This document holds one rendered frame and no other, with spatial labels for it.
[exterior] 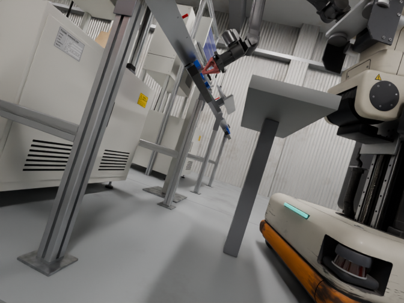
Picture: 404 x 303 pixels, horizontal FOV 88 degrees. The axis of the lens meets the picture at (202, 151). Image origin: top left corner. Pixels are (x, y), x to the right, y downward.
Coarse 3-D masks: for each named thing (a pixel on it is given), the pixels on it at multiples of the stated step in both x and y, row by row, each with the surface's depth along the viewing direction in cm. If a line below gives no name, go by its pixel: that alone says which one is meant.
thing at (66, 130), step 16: (128, 0) 47; (128, 64) 109; (0, 112) 53; (16, 112) 53; (32, 112) 51; (48, 128) 50; (64, 128) 50; (144, 144) 126; (32, 256) 48; (64, 256) 51; (48, 272) 44
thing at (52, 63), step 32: (0, 0) 62; (32, 0) 59; (0, 32) 61; (32, 32) 58; (64, 32) 65; (0, 64) 60; (32, 64) 59; (64, 64) 68; (96, 64) 80; (0, 96) 59; (32, 96) 62; (64, 96) 71; (128, 96) 103; (0, 128) 58; (32, 128) 64; (128, 128) 111; (0, 160) 59; (32, 160) 67; (64, 160) 79; (96, 160) 95; (128, 160) 121
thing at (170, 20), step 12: (144, 0) 54; (156, 0) 56; (168, 0) 57; (156, 12) 59; (168, 12) 61; (168, 24) 65; (180, 24) 67; (168, 36) 69; (180, 36) 72; (180, 48) 77; (192, 48) 81; (192, 60) 88
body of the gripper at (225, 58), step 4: (216, 52) 92; (224, 52) 94; (228, 52) 93; (216, 56) 94; (220, 56) 94; (224, 56) 93; (228, 56) 93; (232, 56) 93; (220, 60) 91; (224, 60) 94; (228, 60) 94; (232, 60) 95; (224, 64) 95; (228, 64) 96; (224, 72) 100
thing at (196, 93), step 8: (192, 96) 147; (192, 104) 147; (184, 120) 147; (184, 128) 147; (184, 136) 146; (176, 160) 146; (168, 176) 146; (168, 184) 146; (152, 192) 138; (160, 192) 144; (176, 200) 137
